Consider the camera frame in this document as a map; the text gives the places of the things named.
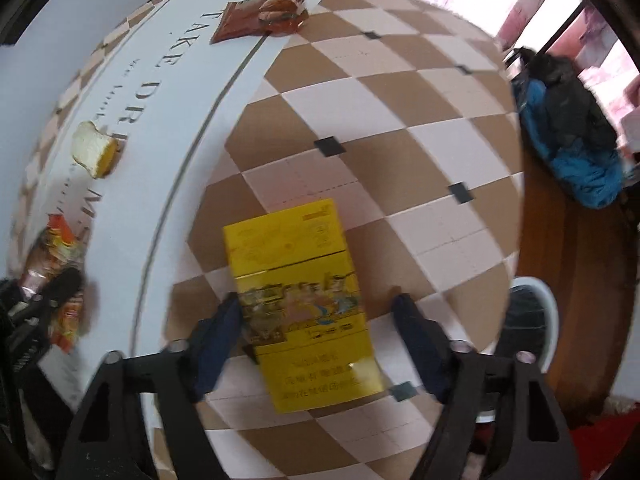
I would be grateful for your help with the yellow cigarette box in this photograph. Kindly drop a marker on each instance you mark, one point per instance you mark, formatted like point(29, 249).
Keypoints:
point(295, 280)

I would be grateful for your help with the orange snack packet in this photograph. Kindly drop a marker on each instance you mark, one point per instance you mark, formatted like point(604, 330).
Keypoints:
point(55, 245)

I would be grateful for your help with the black clothes rack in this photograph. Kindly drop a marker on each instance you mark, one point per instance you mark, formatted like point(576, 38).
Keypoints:
point(570, 22)

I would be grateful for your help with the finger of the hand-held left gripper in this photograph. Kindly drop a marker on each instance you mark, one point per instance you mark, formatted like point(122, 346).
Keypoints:
point(60, 290)

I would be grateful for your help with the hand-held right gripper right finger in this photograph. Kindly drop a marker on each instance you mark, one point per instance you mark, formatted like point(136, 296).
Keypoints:
point(419, 342)

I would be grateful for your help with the brown snack packet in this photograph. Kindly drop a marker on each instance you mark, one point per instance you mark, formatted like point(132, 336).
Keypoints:
point(250, 17)

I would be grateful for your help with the blue garment pile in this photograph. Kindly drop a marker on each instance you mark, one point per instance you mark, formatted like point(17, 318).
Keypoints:
point(585, 175)

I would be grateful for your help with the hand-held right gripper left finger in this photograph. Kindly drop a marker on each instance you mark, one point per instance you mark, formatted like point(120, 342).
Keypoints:
point(216, 341)

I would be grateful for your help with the red cloth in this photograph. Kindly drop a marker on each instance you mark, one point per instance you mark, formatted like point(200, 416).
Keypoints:
point(610, 445)

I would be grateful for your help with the black garment pile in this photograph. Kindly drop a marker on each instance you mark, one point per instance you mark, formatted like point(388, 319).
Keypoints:
point(570, 105)

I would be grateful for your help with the brown checkered tablecloth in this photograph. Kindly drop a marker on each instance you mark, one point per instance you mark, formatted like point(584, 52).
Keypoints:
point(375, 135)

